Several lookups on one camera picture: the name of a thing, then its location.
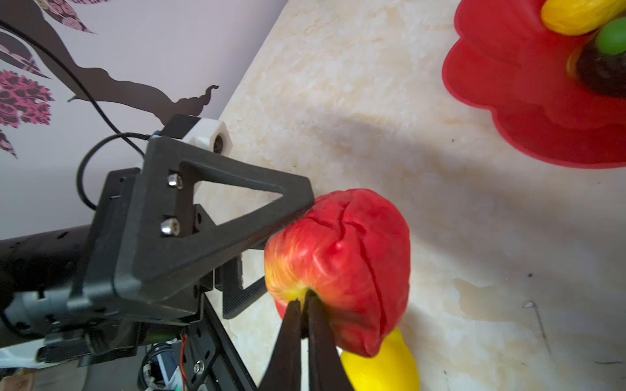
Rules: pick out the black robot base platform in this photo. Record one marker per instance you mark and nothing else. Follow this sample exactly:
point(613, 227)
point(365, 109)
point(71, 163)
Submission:
point(201, 357)

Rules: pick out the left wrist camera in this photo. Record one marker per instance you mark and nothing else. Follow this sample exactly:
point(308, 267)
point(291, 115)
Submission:
point(209, 134)

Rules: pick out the red pomegranate fruit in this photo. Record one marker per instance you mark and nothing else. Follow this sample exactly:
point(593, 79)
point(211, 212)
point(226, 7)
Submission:
point(353, 250)

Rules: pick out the red flower-shaped fruit bowl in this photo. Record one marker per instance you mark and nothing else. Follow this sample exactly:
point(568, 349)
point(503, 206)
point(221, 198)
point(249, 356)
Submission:
point(507, 62)

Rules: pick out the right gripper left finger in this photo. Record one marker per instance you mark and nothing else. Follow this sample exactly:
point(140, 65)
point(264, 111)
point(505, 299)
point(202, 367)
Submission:
point(284, 372)

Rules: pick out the yellow lemon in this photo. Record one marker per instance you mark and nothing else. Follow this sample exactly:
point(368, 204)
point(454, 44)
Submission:
point(393, 369)

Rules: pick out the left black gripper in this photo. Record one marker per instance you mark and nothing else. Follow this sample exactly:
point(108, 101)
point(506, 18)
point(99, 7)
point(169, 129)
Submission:
point(134, 274)

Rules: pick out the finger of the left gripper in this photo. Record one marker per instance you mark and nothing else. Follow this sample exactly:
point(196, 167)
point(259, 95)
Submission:
point(237, 298)

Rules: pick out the small yellow quince fruit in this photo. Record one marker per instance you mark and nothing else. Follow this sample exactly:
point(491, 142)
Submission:
point(579, 17)

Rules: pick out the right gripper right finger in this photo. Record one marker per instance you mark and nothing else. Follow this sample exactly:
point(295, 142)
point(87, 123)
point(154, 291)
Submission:
point(325, 369)

